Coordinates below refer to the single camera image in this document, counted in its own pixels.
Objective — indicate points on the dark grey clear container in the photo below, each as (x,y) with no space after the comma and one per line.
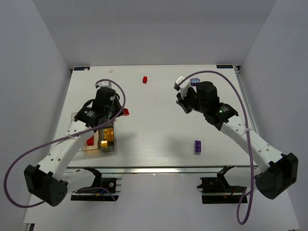
(111,144)

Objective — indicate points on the left blue table label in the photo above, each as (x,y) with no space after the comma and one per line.
(81,68)

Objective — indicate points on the red two-by-two lego brick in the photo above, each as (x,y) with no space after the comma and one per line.
(125,112)

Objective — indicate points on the amber clear container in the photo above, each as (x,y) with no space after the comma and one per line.
(92,149)

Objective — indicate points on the blue table label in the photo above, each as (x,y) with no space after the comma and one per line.
(224,66)
(81,68)

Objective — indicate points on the red sloped lego brick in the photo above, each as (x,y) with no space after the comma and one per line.
(90,141)

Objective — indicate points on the purple lego brick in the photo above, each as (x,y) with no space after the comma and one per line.
(197,147)

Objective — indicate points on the small red lego piece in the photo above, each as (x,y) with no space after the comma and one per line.
(144,79)

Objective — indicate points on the aluminium table front rail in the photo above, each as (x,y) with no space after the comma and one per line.
(159,170)

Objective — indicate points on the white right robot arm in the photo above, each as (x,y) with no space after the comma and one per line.
(275,171)

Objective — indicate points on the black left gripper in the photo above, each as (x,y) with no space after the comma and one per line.
(107,119)

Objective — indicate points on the clear smoky long container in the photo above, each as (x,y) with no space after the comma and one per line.
(73,117)

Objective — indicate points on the right blue table label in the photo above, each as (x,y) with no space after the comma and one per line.
(224,66)

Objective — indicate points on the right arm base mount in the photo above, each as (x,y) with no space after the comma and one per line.
(221,190)

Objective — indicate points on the purple round lego piece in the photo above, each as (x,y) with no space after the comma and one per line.
(195,81)

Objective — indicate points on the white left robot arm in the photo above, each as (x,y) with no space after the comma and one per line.
(47,180)

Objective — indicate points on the yellow two-by-three lego brick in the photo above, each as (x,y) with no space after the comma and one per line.
(108,134)

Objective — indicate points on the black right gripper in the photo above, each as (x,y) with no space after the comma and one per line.
(186,97)

